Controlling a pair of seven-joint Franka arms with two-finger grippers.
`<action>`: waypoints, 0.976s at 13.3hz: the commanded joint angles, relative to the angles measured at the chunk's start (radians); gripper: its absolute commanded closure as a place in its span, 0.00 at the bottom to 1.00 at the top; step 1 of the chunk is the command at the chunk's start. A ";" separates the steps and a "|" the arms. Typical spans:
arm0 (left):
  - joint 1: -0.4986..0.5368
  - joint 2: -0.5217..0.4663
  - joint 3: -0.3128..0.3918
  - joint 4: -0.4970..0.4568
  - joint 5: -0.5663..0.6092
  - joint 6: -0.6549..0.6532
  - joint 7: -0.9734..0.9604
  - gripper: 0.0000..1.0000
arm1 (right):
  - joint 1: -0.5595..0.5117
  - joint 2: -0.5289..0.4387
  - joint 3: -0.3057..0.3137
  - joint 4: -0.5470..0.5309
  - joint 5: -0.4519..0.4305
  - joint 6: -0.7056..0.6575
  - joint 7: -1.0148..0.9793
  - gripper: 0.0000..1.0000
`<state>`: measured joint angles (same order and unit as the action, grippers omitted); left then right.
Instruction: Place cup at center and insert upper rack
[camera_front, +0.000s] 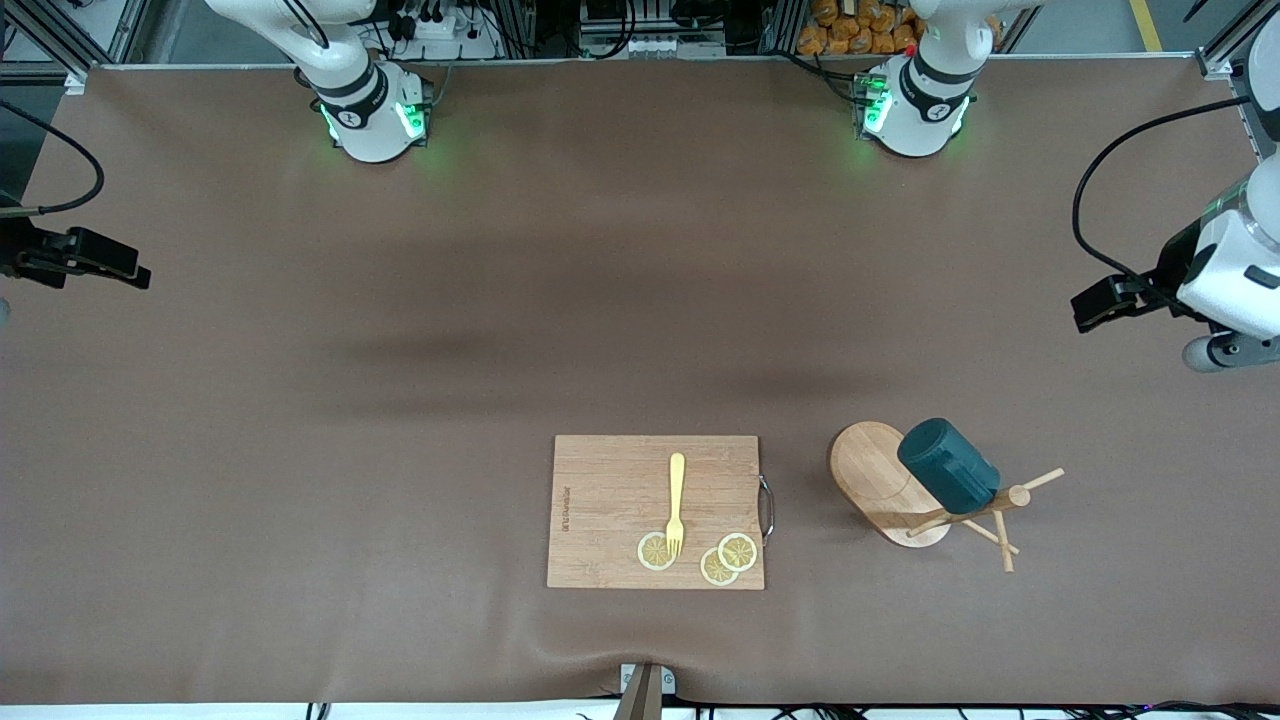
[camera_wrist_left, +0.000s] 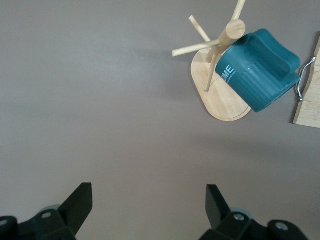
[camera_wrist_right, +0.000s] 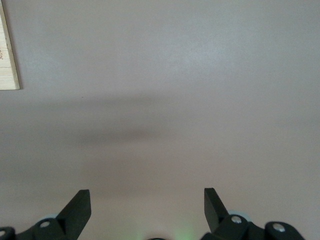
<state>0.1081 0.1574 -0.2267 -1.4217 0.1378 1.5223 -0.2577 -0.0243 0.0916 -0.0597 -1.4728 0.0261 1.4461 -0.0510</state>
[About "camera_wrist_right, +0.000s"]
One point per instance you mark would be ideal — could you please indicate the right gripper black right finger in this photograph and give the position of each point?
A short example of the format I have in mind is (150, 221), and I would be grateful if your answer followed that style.
(217, 217)

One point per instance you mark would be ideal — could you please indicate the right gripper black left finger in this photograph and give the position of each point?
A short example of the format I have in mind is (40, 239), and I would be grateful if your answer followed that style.
(72, 217)

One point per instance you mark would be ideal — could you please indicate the bamboo cutting board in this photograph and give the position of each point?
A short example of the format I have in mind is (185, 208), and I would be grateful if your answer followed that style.
(6, 62)

